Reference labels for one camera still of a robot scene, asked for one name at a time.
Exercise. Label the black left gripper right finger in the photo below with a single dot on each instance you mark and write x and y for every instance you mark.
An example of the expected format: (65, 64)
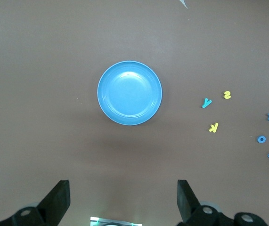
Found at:
(187, 202)

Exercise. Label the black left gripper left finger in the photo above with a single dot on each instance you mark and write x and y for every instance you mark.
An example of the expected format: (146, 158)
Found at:
(51, 204)

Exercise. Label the yellow letter k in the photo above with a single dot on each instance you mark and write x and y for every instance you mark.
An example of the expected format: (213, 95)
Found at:
(214, 127)

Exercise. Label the teal letter y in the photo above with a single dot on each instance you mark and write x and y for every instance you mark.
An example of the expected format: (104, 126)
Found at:
(206, 102)

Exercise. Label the yellow letter s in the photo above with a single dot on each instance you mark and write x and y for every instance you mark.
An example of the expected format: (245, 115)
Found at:
(227, 94)

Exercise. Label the blue letter o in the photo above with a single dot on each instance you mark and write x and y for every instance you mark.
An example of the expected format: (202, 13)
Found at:
(259, 139)

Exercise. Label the blue plate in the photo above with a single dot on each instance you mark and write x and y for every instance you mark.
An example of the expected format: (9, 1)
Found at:
(129, 93)

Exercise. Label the brown table cover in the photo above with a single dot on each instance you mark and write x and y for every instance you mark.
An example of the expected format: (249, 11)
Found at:
(42, 70)

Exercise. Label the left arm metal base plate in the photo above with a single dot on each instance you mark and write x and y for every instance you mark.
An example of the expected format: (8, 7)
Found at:
(115, 221)

